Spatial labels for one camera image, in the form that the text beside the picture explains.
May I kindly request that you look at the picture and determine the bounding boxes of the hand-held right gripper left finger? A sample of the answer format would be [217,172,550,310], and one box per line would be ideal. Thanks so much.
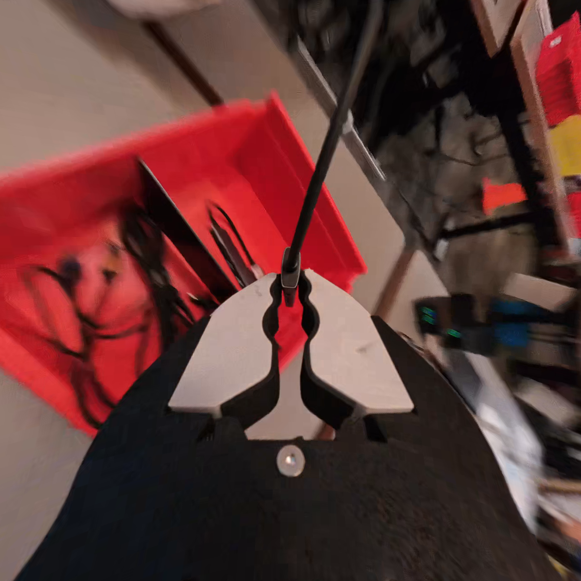
[168,272,281,430]

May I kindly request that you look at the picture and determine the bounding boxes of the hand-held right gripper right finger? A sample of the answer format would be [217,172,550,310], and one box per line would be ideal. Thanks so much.
[300,268,415,430]

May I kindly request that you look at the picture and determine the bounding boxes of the black cable grey plug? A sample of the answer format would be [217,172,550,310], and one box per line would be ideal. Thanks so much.
[281,0,386,308]

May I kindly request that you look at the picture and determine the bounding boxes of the red plastic bin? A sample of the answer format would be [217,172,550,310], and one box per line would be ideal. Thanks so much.
[0,91,368,437]

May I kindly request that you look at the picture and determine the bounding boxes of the black bin divider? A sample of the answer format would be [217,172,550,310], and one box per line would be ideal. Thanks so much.
[136,156,240,292]

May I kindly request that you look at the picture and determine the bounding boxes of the yellow storage bin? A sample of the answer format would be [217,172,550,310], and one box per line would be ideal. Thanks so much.
[548,115,581,179]

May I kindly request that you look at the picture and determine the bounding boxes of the long red storage bin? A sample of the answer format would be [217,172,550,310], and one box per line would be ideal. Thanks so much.
[535,13,581,129]

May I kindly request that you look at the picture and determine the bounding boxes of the black cable bundle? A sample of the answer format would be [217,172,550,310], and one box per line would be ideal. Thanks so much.
[23,203,219,430]

